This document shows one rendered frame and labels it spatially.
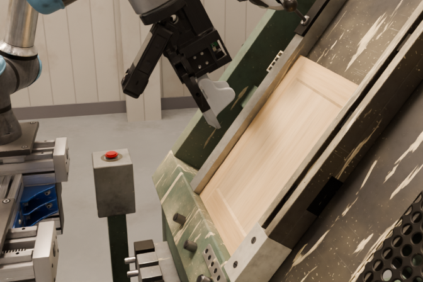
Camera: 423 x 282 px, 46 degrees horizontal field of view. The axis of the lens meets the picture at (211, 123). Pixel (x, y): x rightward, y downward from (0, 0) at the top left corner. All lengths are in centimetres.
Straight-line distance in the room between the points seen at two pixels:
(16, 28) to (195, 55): 89
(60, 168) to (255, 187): 60
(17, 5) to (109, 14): 304
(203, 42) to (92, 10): 384
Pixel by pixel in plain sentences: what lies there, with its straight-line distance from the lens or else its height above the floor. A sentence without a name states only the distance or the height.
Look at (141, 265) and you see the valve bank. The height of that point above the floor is 76.
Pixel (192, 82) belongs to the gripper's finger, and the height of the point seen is 140.
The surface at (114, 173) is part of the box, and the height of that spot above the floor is 90.
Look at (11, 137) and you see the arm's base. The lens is 152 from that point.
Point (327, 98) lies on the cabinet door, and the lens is 119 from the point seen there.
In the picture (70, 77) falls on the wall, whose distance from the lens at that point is 467.
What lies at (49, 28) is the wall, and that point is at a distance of 458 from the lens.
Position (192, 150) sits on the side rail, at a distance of 165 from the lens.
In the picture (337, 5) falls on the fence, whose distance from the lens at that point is 142.
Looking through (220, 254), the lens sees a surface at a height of 91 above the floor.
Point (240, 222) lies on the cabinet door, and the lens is 122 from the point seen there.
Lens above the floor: 160
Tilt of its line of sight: 21 degrees down
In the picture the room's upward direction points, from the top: straight up
